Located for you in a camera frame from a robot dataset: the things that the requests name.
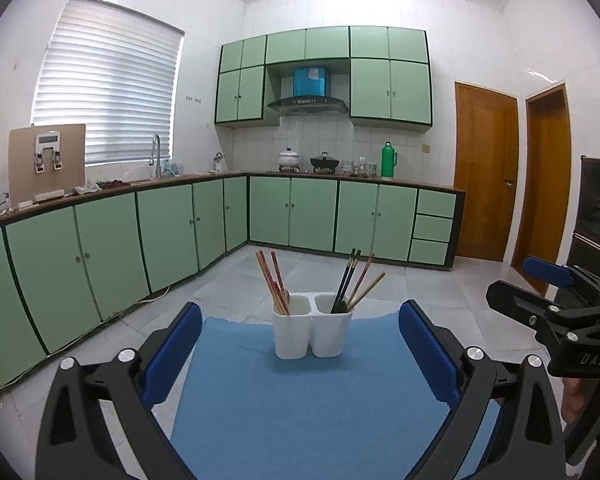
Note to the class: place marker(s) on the black chopstick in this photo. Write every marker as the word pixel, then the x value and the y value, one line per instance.
pixel 340 307
pixel 343 280

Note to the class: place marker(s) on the green lower kitchen cabinets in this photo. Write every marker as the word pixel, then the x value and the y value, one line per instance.
pixel 67 267

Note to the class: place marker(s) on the white window blind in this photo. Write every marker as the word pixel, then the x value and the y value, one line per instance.
pixel 114 70

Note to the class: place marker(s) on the blue table mat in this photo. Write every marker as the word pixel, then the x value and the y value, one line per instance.
pixel 246 414

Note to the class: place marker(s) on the black wok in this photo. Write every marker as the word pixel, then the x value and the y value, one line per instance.
pixel 324 164

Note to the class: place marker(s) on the red striped bamboo chopstick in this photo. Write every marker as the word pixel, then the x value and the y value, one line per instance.
pixel 359 282

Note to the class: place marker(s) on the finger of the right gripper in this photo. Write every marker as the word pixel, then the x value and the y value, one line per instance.
pixel 528 309
pixel 546 272

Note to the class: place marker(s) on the black range hood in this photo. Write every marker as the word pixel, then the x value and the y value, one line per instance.
pixel 310 93

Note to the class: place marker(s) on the cardboard board with device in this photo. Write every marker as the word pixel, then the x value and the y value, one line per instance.
pixel 44 160

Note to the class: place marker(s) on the white cooking pot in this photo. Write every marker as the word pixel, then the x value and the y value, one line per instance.
pixel 289 161

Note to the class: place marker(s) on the person's right hand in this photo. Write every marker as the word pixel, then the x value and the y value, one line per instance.
pixel 576 392

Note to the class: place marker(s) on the black appliance at right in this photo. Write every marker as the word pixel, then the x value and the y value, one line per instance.
pixel 585 244

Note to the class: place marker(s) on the chrome sink faucet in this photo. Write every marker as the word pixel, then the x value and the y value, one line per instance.
pixel 155 156

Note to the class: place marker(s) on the red patterned chopstick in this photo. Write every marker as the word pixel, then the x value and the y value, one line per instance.
pixel 275 282
pixel 282 293
pixel 272 282

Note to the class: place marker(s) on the brown wooden door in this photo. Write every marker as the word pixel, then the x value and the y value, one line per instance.
pixel 486 168
pixel 548 176

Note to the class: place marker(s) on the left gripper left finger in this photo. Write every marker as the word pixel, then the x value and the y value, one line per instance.
pixel 74 441

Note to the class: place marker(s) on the green thermos flask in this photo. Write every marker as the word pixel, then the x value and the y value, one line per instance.
pixel 389 158

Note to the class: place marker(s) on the plain curved bamboo chopstick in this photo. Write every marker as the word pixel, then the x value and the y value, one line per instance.
pixel 357 299

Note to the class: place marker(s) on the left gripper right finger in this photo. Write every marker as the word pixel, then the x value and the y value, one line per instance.
pixel 503 421

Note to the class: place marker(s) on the white twin utensil holder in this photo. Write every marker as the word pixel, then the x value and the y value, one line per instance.
pixel 308 325

